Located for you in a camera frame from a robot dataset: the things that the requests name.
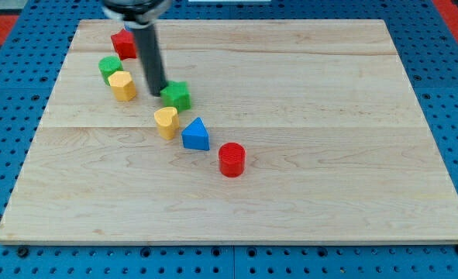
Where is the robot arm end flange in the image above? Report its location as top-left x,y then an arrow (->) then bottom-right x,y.
101,0 -> 172,29

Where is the blue triangle block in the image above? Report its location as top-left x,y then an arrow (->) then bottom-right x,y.
181,117 -> 210,151

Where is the red cylinder block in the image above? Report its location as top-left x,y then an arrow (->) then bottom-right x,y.
218,142 -> 246,177

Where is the yellow heart block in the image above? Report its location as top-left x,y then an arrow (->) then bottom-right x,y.
153,107 -> 180,140

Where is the light wooden board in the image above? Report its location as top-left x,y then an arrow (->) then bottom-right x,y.
0,19 -> 458,246

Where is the green star block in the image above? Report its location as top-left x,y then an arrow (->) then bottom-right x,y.
160,81 -> 191,112

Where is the yellow hexagon block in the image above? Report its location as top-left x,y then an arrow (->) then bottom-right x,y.
108,71 -> 136,102

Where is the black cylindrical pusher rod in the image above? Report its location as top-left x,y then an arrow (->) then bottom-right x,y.
133,24 -> 168,97

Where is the green cylinder block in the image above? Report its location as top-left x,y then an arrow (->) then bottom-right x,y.
98,56 -> 123,85

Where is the red star block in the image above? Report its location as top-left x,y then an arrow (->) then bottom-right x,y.
110,29 -> 137,60

